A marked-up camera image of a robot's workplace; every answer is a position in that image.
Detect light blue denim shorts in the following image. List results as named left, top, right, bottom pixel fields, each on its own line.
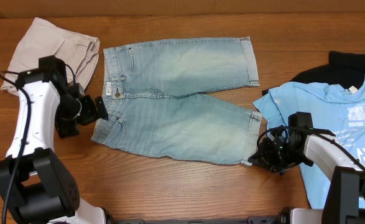
left=92, top=37, right=262, bottom=165

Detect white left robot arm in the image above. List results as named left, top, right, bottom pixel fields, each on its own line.
left=0, top=55, right=114, bottom=224

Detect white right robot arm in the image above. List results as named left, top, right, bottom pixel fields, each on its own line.
left=247, top=112, right=365, bottom=224

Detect folded beige trousers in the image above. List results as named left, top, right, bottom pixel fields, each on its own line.
left=6, top=17, right=100, bottom=89

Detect light blue printed t-shirt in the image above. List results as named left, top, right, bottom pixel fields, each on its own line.
left=252, top=72, right=365, bottom=210

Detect black garment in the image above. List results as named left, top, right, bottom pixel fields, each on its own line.
left=261, top=50, right=365, bottom=96

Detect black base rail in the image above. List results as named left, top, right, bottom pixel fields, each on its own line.
left=104, top=209, right=292, bottom=224

